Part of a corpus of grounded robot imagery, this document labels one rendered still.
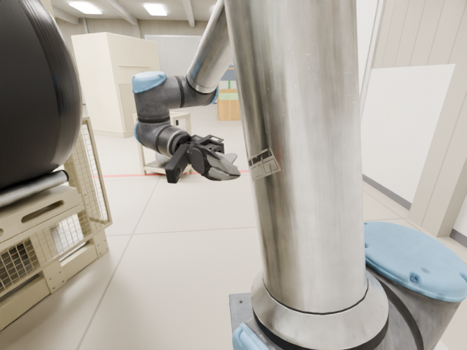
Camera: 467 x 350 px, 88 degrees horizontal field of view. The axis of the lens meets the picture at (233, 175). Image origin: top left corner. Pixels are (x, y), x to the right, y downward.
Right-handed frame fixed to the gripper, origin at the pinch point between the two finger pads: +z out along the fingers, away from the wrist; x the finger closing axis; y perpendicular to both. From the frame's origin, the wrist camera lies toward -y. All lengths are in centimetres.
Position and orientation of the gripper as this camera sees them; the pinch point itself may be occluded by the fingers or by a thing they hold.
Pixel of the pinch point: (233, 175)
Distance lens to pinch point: 54.9
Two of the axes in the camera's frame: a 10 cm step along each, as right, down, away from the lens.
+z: 7.8, 3.5, -5.2
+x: 0.3, 8.1, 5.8
